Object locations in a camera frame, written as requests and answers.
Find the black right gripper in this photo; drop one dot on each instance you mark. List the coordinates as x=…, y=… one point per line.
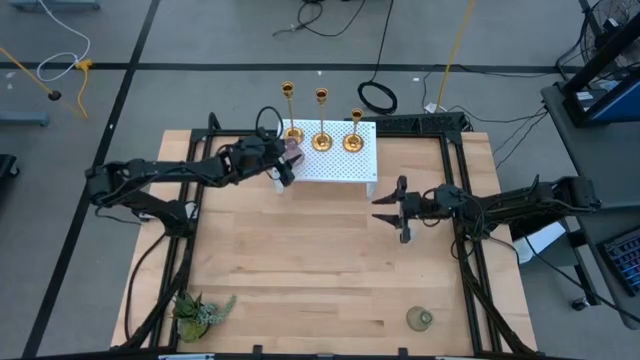
x=420, y=207

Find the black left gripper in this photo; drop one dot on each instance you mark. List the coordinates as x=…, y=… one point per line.
x=255, y=157

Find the pink glass candle holder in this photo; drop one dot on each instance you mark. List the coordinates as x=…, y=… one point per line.
x=292, y=148

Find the medium gold candlestick holder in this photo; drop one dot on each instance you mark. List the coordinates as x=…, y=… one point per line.
x=294, y=135

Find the tall gold candlestick holder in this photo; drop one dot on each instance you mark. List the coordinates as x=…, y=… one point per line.
x=322, y=142

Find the short gold candlestick holder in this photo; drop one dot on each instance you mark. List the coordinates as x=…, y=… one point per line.
x=353, y=143

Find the green glass candle holder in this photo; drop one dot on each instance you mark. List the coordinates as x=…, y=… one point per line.
x=417, y=320

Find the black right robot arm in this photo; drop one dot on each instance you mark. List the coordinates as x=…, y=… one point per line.
x=525, y=202

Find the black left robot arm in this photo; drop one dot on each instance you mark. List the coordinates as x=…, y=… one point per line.
x=150, y=167

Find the white perforated shelf riser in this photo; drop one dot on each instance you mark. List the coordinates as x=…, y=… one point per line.
x=345, y=165

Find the black perforated plate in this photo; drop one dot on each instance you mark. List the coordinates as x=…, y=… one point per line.
x=400, y=122

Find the white plug adapter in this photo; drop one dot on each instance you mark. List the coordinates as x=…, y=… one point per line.
x=430, y=107

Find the white paper sheet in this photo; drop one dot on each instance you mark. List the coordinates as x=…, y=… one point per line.
x=540, y=242

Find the potted green succulent plant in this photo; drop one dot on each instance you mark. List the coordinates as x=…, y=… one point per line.
x=192, y=320

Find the dark grey keyboard desk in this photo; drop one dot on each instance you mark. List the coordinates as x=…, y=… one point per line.
x=595, y=220

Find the grey side table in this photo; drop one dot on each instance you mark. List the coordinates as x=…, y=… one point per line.
x=590, y=160

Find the black caster wheel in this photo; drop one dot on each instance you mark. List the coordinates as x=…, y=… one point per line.
x=580, y=303

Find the keyboard with coloured keys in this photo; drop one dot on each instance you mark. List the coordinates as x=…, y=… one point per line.
x=625, y=260

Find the yellow pole black knob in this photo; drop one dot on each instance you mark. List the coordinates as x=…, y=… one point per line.
x=54, y=95

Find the black blue equipment case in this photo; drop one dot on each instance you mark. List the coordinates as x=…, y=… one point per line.
x=622, y=107

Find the grey desk foot bar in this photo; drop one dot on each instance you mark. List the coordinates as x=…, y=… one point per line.
x=25, y=119
x=55, y=5

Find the black chair base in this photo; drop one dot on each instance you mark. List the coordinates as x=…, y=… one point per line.
x=7, y=167

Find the black floor fan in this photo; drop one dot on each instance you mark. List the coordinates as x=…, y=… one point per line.
x=607, y=25

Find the black aluminium table frame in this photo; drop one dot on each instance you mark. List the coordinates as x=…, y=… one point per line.
x=445, y=160

